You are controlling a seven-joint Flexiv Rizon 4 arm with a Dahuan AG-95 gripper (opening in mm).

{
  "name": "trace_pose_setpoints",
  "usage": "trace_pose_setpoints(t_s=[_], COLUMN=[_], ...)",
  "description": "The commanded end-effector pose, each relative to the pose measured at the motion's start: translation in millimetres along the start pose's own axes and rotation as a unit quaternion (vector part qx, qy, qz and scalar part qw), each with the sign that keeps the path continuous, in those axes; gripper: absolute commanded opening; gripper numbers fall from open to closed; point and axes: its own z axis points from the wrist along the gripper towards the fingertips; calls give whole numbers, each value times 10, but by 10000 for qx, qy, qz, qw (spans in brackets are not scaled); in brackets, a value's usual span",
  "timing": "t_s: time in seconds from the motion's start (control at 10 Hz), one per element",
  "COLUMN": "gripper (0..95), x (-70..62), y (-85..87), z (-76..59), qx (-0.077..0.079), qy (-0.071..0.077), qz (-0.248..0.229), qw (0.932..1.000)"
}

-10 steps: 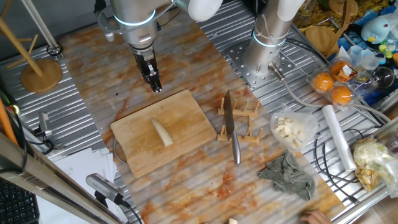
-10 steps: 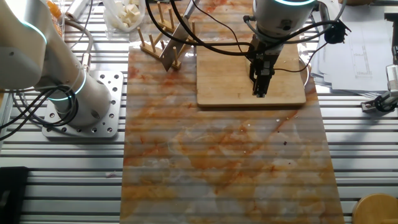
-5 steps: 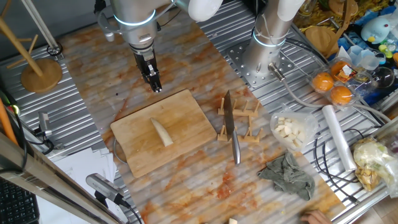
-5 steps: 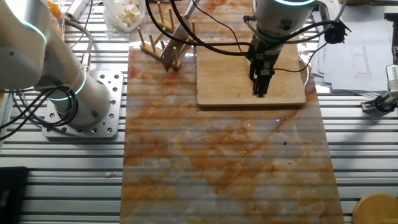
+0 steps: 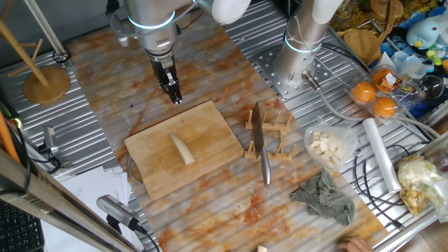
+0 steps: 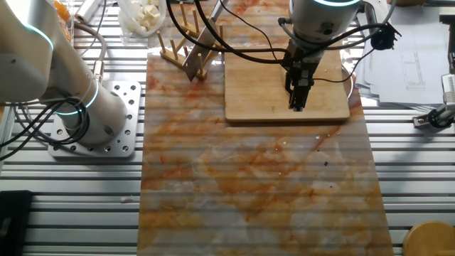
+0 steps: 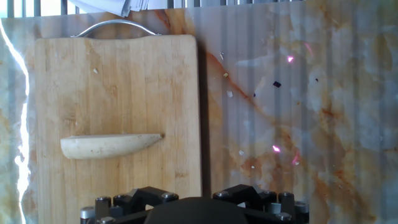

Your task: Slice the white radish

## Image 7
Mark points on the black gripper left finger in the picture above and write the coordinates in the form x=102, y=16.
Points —
x=130, y=202

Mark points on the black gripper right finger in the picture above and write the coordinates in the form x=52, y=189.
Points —
x=264, y=202

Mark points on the white radish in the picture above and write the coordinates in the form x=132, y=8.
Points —
x=102, y=146

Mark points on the marble pattern table mat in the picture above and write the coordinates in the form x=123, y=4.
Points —
x=295, y=109

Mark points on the wooden cutting board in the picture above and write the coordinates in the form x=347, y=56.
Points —
x=124, y=87

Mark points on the white paper stack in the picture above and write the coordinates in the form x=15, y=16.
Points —
x=118, y=5

